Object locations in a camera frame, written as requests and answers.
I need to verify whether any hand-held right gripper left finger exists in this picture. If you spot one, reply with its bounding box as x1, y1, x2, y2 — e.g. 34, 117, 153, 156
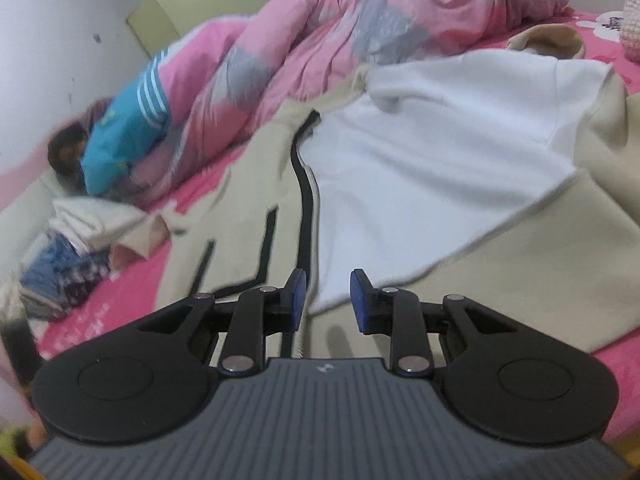
137, 267, 307, 375

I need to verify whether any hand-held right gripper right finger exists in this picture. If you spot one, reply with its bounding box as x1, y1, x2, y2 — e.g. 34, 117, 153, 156
349, 268, 501, 377

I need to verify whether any beige jacket with black trim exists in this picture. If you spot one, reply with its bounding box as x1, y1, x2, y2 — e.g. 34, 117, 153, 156
110, 22, 640, 363

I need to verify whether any pink floral blanket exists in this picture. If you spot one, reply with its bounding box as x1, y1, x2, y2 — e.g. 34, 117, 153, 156
29, 7, 640, 433

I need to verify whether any white folded cloth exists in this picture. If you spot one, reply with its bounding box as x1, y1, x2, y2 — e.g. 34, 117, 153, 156
50, 197, 152, 257

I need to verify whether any blue pillow with white stripes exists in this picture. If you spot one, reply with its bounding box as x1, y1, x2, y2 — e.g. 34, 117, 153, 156
80, 52, 174, 199

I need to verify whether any blue denim cloth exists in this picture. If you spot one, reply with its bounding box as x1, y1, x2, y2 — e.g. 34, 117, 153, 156
19, 231, 77, 307

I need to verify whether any dark brown plush toy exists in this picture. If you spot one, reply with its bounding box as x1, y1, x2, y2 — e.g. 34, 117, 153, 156
47, 99, 109, 197

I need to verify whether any pink grey floral duvet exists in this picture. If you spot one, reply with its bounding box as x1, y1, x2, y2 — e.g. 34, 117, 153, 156
125, 0, 577, 207

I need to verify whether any cream pink bed headboard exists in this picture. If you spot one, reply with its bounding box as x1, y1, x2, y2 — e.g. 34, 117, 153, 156
0, 149, 67, 242

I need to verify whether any yellow-green cabinet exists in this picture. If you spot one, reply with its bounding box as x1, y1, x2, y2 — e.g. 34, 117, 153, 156
124, 0, 282, 59

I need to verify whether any pink knitted cloth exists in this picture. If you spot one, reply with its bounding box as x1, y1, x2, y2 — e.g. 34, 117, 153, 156
619, 0, 640, 67

